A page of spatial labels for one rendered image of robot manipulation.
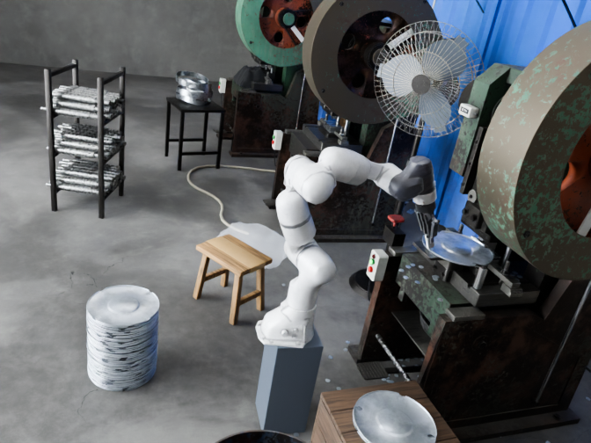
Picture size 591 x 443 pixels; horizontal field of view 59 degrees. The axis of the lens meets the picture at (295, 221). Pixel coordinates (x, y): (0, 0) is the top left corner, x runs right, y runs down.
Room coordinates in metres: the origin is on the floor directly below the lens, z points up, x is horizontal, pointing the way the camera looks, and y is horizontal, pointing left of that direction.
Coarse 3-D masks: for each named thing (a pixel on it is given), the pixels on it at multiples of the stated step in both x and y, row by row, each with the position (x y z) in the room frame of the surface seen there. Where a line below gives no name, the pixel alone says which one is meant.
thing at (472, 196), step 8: (472, 192) 2.01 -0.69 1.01; (472, 200) 2.00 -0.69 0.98; (464, 208) 1.99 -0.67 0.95; (472, 208) 1.96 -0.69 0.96; (464, 216) 1.99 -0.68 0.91; (472, 216) 1.93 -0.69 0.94; (480, 216) 1.92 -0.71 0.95; (472, 224) 1.94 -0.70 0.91; (480, 224) 1.93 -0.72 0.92; (488, 232) 1.91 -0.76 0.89
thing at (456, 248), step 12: (444, 240) 2.01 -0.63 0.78; (456, 240) 2.03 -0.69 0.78; (468, 240) 2.05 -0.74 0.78; (432, 252) 1.88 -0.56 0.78; (444, 252) 1.90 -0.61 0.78; (456, 252) 1.90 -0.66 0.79; (468, 252) 1.92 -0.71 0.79; (480, 252) 1.95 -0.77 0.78; (468, 264) 1.83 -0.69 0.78; (480, 264) 1.85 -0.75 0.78
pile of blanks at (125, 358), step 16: (96, 336) 1.66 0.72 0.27; (112, 336) 1.66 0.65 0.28; (128, 336) 1.67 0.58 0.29; (144, 336) 1.71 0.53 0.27; (96, 352) 1.67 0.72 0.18; (112, 352) 1.65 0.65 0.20; (128, 352) 1.67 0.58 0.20; (144, 352) 1.72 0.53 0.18; (96, 368) 1.67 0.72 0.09; (112, 368) 1.65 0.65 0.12; (128, 368) 1.67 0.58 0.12; (144, 368) 1.72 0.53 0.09; (96, 384) 1.67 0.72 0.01; (112, 384) 1.65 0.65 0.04; (128, 384) 1.67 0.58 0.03
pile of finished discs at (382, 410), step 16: (368, 400) 1.46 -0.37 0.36; (384, 400) 1.47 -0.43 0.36; (400, 400) 1.49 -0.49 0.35; (368, 416) 1.38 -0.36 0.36; (384, 416) 1.39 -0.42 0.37; (400, 416) 1.40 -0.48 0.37; (416, 416) 1.42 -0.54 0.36; (368, 432) 1.31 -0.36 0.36; (384, 432) 1.32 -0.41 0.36; (400, 432) 1.32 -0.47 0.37; (416, 432) 1.34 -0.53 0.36; (432, 432) 1.35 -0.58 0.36
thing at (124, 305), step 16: (112, 288) 1.90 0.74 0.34; (128, 288) 1.92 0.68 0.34; (144, 288) 1.93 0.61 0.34; (96, 304) 1.77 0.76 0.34; (112, 304) 1.78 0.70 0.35; (128, 304) 1.80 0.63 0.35; (144, 304) 1.82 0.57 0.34; (96, 320) 1.66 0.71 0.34; (112, 320) 1.68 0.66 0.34; (128, 320) 1.70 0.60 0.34; (144, 320) 1.72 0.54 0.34
